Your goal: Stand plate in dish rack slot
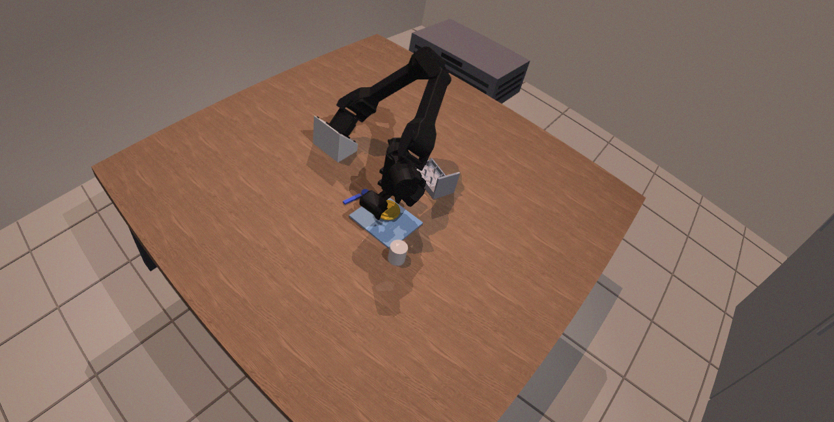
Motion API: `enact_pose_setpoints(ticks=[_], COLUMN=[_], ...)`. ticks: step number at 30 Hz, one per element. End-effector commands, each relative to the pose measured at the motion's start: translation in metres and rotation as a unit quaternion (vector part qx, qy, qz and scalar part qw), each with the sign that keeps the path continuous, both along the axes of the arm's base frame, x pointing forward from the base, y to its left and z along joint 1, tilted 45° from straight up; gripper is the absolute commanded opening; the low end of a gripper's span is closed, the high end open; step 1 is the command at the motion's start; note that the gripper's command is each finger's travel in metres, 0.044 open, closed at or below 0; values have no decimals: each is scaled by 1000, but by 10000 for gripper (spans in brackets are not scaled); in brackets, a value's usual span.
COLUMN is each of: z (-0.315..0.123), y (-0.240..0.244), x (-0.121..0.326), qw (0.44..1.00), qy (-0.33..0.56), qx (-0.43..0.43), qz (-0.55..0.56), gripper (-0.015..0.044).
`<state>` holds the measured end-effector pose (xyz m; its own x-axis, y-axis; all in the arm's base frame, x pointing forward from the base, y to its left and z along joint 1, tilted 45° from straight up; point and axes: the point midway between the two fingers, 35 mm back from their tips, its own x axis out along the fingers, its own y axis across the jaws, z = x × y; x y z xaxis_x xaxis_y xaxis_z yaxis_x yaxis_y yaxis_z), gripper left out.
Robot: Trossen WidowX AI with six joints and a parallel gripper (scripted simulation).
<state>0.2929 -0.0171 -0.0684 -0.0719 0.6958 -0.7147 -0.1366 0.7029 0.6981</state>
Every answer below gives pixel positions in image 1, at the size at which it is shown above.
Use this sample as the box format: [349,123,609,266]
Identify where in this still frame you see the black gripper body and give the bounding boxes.
[360,167,393,216]

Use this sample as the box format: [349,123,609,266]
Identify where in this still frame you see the grey dish rack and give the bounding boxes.
[417,158,460,199]

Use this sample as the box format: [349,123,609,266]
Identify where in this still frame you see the yellow plate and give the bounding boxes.
[381,200,400,221]

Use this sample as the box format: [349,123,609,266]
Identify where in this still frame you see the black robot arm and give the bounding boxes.
[326,46,452,206]

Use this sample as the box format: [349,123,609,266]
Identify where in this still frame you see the blue cylinder and flat bar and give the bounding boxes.
[343,189,369,205]

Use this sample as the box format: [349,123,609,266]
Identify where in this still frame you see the light blue flat mat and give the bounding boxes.
[349,204,423,249]

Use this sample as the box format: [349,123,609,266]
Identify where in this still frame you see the grey cylinder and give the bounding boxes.
[388,240,408,266]

